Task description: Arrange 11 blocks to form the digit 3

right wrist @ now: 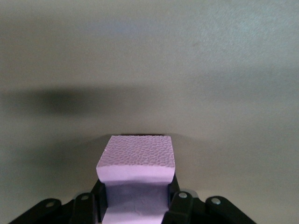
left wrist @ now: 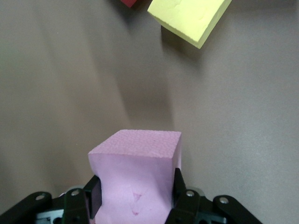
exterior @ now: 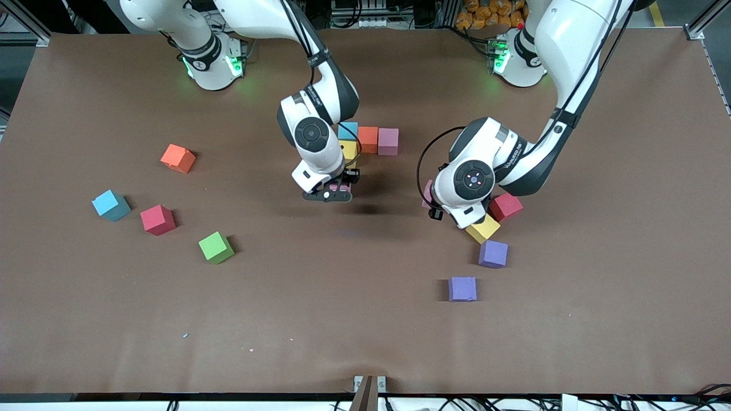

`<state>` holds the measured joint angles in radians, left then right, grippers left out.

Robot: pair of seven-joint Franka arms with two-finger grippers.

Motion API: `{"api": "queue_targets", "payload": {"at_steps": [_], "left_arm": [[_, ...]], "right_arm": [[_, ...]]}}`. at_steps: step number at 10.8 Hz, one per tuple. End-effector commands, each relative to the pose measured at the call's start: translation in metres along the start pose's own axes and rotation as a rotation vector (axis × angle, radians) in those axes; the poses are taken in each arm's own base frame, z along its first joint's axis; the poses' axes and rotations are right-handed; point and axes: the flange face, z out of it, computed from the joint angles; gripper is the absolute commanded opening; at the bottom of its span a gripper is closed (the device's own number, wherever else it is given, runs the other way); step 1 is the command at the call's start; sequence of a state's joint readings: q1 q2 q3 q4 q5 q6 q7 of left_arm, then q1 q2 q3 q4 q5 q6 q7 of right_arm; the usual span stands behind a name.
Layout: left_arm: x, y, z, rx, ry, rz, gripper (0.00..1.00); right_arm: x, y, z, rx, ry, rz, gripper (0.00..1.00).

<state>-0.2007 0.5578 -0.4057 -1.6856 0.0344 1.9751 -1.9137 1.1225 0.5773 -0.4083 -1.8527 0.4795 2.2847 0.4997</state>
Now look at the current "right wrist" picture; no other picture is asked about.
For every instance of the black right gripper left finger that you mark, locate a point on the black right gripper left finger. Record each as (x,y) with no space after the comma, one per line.
(86,210)

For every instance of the pink foam cube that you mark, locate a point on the pink foam cube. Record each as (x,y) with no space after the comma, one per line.
(135,158)

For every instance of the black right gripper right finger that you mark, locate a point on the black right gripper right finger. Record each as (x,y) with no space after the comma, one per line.
(180,207)

